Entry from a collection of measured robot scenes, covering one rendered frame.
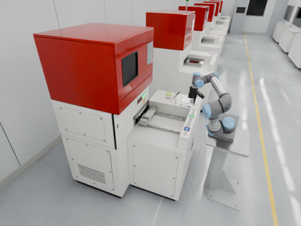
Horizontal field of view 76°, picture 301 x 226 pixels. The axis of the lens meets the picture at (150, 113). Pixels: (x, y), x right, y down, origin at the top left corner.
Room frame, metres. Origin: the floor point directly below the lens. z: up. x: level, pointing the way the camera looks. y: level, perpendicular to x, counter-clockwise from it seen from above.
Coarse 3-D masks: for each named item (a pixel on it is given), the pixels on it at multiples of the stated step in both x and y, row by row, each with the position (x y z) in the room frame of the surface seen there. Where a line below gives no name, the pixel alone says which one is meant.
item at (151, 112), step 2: (150, 110) 2.04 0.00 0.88; (152, 110) 2.05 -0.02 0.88; (154, 110) 2.05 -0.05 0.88; (156, 110) 2.09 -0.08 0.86; (148, 112) 2.00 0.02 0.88; (150, 112) 2.00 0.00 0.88; (152, 112) 2.00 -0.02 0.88; (154, 112) 2.01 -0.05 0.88; (146, 114) 1.95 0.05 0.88; (148, 114) 1.95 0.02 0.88; (150, 114) 1.95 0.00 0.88; (152, 114) 1.95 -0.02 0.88; (150, 116) 1.91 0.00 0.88; (152, 116) 1.95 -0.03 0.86; (142, 118) 1.86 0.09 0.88; (144, 118) 1.86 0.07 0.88; (150, 118) 1.89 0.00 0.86; (148, 120) 1.83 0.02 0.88; (140, 122) 1.78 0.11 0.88; (142, 122) 1.78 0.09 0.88; (142, 124) 1.77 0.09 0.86; (144, 124) 1.76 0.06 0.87; (146, 124) 1.78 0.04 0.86
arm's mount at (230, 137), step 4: (220, 116) 1.75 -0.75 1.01; (224, 116) 1.74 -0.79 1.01; (228, 116) 1.73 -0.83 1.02; (232, 116) 1.72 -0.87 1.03; (236, 116) 1.71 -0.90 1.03; (236, 120) 1.68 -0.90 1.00; (236, 124) 1.65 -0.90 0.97; (208, 132) 1.65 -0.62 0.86; (232, 132) 1.60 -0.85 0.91; (212, 136) 1.63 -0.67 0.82; (216, 136) 1.62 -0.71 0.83; (220, 136) 1.60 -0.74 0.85; (224, 136) 1.58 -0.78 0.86; (228, 136) 1.58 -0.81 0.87; (232, 136) 1.57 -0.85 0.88; (228, 140) 1.56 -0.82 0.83; (232, 140) 1.56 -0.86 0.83
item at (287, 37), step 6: (300, 0) 9.84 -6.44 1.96; (300, 6) 9.51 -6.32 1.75; (300, 12) 9.19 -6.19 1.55; (294, 18) 9.70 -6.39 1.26; (300, 18) 8.87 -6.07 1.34; (294, 24) 9.37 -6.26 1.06; (300, 24) 8.58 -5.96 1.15; (288, 30) 9.08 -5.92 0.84; (294, 30) 8.69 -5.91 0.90; (300, 30) 8.28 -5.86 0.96; (282, 36) 9.78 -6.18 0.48; (288, 36) 8.76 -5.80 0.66; (294, 36) 8.38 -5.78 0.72; (282, 42) 9.41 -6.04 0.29; (288, 42) 8.44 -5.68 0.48; (282, 48) 9.03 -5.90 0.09; (288, 48) 8.39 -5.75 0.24
